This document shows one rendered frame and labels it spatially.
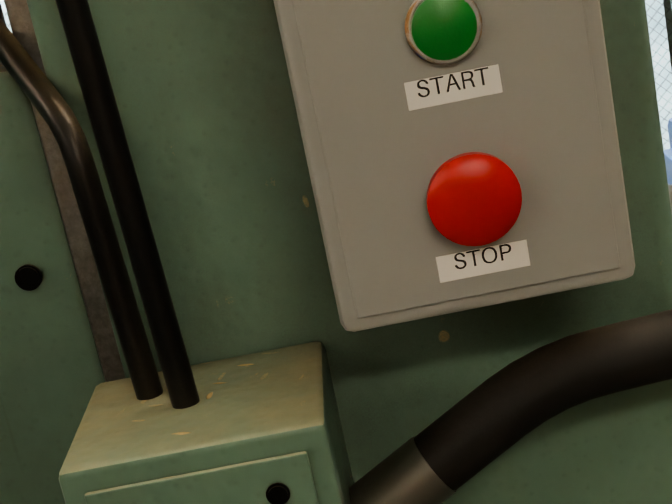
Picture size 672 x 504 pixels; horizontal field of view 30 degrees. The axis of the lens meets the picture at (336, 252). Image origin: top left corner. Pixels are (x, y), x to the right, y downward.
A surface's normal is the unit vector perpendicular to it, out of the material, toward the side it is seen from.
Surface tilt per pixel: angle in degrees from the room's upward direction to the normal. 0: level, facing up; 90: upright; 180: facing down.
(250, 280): 90
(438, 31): 91
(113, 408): 0
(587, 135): 90
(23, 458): 90
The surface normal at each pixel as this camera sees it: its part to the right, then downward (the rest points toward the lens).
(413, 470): -0.33, -0.23
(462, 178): -0.07, 0.15
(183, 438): -0.19, -0.94
